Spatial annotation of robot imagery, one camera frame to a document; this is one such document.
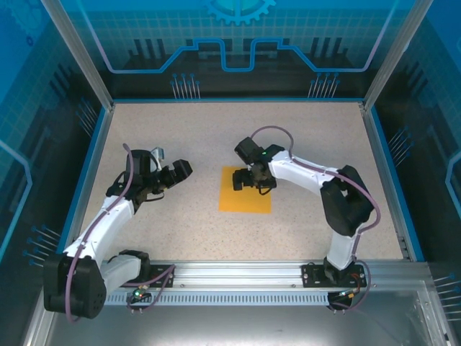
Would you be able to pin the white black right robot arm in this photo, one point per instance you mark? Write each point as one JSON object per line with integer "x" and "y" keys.
{"x": 299, "y": 173}

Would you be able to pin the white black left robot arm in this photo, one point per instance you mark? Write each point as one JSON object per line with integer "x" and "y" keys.
{"x": 115, "y": 220}

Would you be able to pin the shiny metal sheet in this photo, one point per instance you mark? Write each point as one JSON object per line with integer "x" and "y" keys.
{"x": 234, "y": 324}

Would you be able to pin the aluminium base beam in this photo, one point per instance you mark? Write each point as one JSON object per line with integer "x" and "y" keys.
{"x": 234, "y": 274}

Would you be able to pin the blue printed side panel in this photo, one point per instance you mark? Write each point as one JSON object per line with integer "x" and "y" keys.
{"x": 432, "y": 144}
{"x": 36, "y": 144}

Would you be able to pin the blue table edge strip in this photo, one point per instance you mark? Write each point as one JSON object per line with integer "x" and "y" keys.
{"x": 394, "y": 180}

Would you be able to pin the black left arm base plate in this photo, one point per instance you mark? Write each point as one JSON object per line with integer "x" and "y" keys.
{"x": 155, "y": 270}

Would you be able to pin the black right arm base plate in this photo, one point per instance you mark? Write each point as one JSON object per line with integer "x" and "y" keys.
{"x": 309, "y": 275}

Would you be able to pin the aluminium frame post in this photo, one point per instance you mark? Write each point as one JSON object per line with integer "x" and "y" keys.
{"x": 83, "y": 57}
{"x": 392, "y": 54}

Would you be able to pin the blue printed wide wall panel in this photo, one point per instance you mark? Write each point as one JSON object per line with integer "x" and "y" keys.
{"x": 144, "y": 29}

